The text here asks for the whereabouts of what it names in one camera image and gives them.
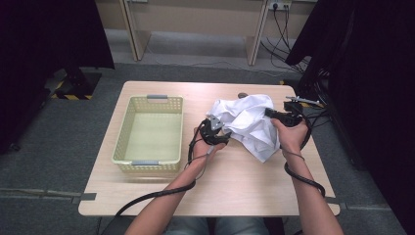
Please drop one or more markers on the person's legs in jeans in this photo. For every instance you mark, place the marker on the person's legs in jeans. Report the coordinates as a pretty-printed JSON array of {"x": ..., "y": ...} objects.
[{"x": 195, "y": 226}]

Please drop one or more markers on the person's right hand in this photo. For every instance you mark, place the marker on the person's right hand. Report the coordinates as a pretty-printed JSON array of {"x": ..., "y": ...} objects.
[{"x": 292, "y": 138}]

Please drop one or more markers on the black stand base hazard stripes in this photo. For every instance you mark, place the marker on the black stand base hazard stripes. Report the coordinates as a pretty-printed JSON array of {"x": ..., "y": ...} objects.
[
  {"x": 282, "y": 83},
  {"x": 78, "y": 84}
]

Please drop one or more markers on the black curtain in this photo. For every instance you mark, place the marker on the black curtain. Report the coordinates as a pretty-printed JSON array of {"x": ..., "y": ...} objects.
[
  {"x": 39, "y": 39},
  {"x": 375, "y": 81}
]

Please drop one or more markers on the white wall power outlet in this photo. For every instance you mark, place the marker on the white wall power outlet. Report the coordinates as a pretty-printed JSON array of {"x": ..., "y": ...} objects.
[{"x": 280, "y": 4}]

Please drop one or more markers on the grey floor tape patch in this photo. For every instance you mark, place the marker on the grey floor tape patch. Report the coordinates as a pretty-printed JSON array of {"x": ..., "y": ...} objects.
[
  {"x": 332, "y": 199},
  {"x": 88, "y": 196}
]

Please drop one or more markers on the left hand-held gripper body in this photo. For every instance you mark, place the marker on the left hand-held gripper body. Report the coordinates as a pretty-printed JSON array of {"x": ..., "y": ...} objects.
[{"x": 210, "y": 133}]

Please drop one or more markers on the beige wooden desk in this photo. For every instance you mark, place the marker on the beige wooden desk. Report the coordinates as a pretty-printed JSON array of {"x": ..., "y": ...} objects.
[{"x": 195, "y": 19}]

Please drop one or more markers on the white button-up shirt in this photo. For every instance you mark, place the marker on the white button-up shirt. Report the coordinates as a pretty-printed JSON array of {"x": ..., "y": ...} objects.
[{"x": 251, "y": 124}]

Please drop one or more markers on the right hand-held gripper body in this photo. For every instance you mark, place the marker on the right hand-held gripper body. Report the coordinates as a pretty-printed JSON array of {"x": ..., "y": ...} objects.
[{"x": 290, "y": 118}]

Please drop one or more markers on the yellow perforated plastic basket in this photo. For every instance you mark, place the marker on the yellow perforated plastic basket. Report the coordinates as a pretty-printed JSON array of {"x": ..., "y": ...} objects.
[{"x": 150, "y": 137}]

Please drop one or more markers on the person's left hand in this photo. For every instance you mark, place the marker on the person's left hand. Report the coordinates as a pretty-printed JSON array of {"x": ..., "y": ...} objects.
[{"x": 202, "y": 150}]

